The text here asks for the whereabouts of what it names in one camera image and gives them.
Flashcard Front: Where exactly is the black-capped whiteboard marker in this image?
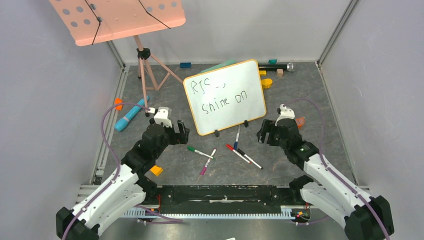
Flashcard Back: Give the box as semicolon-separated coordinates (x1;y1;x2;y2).
237;148;264;170

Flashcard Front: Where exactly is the yellow-framed whiteboard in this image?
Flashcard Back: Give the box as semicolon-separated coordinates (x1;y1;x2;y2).
183;59;267;136

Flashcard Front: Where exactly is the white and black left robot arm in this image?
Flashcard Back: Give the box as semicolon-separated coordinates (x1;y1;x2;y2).
55;120;190;240

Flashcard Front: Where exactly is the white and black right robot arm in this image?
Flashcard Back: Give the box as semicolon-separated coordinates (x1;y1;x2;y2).
256;118;395;240

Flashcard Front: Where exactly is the green-capped marker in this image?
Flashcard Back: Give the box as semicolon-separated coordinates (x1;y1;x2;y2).
186;146;214;159

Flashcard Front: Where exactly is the orange half-round toy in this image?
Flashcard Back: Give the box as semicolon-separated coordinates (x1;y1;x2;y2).
295;117;306;129

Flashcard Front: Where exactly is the blue-capped marker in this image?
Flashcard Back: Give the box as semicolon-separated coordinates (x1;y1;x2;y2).
233;124;242;150

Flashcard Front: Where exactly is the red-capped marker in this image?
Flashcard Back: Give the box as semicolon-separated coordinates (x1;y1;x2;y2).
225;144;251;164

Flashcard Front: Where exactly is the orange wedge block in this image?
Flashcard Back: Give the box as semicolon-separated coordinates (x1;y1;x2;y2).
150;165;163;177

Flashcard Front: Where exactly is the magenta-capped marker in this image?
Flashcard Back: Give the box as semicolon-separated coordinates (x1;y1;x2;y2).
199;148;217;176

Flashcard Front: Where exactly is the yellow round block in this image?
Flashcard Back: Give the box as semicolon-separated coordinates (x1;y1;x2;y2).
260;78;273;89

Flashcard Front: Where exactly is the wooden cube block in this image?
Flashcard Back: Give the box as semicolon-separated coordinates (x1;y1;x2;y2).
276;68;284;78

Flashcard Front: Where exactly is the blue toy microphone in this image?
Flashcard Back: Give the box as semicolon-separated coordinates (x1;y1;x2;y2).
114;95;150;132

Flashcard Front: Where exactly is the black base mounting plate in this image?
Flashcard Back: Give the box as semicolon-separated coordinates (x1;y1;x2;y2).
142;185;305;215

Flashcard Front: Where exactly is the dark blue brick block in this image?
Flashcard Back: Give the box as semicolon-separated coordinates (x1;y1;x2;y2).
179;62;192;69

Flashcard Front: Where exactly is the black handheld microphone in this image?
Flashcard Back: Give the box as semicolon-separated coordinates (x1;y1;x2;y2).
258;62;294;72

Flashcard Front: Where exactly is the teal triangle block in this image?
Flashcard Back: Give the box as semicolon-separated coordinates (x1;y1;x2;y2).
268;59;278;65

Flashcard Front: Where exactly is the small orange clip toy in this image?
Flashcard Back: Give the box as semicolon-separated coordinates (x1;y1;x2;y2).
114;97;123;111

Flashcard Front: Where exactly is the mint green toy microphone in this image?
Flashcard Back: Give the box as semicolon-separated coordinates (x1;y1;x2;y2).
200;59;236;73

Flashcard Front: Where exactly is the pink music stand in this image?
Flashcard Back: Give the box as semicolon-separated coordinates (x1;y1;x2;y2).
50;0;186;101

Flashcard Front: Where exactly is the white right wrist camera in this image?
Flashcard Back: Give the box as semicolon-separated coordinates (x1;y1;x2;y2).
275;104;295;126

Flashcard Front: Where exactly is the grey toothed cable rail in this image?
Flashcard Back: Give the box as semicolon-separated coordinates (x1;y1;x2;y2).
121;207;295;220

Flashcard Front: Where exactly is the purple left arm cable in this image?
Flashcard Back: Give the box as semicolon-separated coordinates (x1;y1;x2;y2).
61;102;185;240

